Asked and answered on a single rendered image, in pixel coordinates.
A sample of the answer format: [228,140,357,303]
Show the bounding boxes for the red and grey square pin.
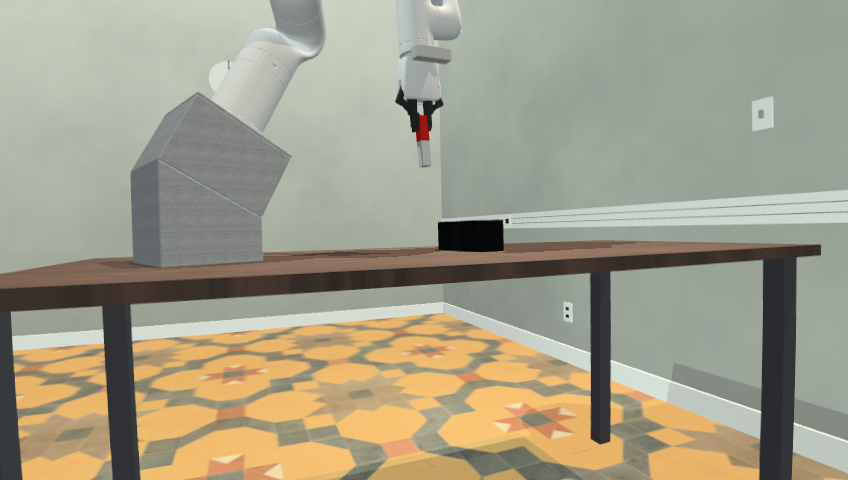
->
[416,115,432,167]

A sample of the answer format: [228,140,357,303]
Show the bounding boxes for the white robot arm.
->
[212,0,462,135]

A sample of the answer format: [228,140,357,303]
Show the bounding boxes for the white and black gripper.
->
[395,54,444,132]

